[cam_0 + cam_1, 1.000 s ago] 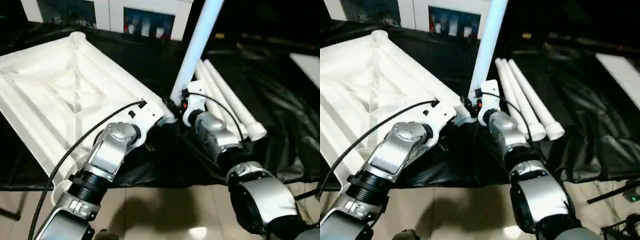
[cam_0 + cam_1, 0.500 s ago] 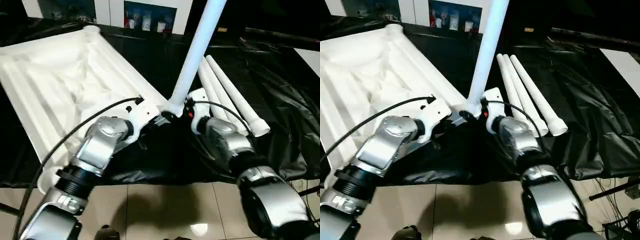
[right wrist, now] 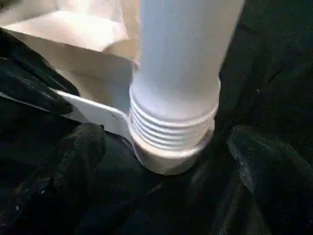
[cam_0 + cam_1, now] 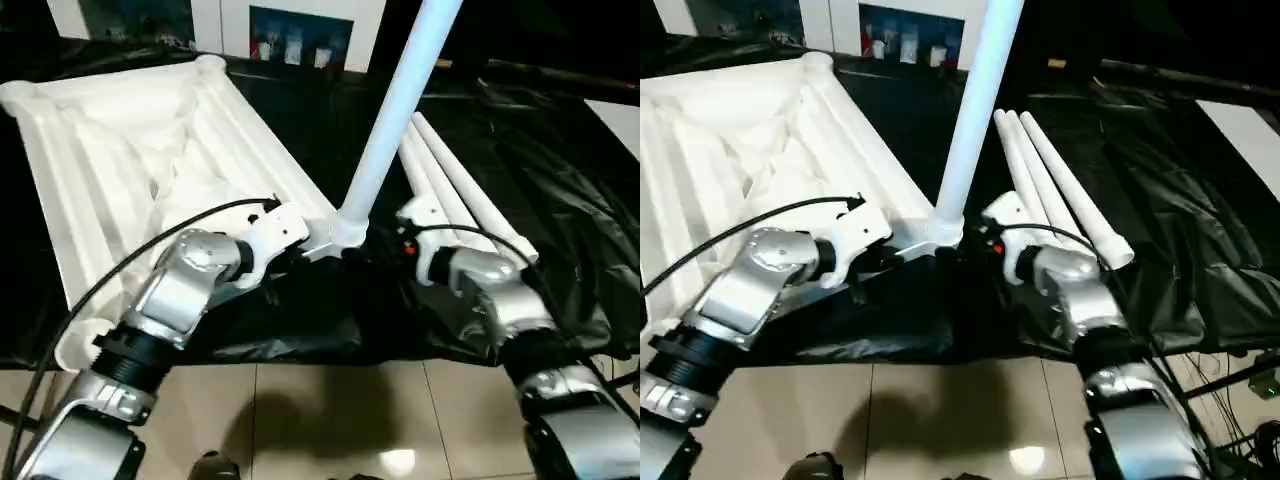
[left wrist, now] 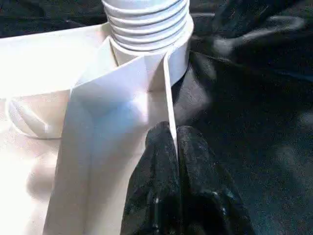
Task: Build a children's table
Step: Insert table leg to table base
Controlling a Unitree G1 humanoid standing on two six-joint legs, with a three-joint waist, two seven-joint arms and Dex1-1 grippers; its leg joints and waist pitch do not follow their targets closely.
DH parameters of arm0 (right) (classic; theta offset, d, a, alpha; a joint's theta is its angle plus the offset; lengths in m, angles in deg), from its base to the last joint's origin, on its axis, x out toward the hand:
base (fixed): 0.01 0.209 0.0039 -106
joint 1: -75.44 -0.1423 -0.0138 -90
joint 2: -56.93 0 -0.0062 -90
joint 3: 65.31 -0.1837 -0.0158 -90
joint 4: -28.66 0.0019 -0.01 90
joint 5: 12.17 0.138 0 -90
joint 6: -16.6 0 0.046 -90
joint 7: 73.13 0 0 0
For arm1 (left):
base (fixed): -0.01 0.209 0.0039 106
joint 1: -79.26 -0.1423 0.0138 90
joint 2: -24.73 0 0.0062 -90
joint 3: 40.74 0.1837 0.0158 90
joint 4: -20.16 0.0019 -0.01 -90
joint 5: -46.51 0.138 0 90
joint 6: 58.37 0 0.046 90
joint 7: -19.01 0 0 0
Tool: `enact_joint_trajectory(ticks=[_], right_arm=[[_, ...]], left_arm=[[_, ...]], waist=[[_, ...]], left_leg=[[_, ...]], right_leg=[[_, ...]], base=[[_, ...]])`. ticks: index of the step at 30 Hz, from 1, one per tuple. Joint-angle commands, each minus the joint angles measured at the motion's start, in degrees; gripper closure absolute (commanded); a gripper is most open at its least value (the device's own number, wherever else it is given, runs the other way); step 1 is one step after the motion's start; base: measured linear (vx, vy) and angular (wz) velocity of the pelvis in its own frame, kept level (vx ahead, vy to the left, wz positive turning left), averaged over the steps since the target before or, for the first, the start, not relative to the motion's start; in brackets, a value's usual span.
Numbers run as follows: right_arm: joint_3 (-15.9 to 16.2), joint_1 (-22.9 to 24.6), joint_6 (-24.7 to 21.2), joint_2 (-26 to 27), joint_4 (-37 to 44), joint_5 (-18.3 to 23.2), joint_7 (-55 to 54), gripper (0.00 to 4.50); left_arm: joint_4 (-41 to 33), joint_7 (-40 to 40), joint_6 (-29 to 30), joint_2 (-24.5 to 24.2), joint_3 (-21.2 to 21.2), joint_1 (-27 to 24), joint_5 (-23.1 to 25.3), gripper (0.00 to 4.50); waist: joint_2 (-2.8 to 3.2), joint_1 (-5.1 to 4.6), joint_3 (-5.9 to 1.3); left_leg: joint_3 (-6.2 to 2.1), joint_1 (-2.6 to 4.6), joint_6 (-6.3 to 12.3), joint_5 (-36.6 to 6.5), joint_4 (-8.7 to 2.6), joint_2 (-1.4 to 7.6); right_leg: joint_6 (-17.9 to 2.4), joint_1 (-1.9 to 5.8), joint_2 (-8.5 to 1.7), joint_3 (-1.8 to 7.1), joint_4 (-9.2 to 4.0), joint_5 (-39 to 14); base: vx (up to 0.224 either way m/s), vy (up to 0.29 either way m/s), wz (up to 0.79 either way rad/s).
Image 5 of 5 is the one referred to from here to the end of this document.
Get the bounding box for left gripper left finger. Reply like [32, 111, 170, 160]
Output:
[121, 121, 183, 235]

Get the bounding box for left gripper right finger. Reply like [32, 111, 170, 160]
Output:
[177, 125, 255, 235]

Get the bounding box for white plastic table top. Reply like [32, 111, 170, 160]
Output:
[0, 16, 196, 235]

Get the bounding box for white plastic table leg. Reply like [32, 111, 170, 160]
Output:
[101, 0, 191, 53]

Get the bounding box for black table mat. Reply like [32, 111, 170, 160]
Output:
[0, 0, 313, 235]

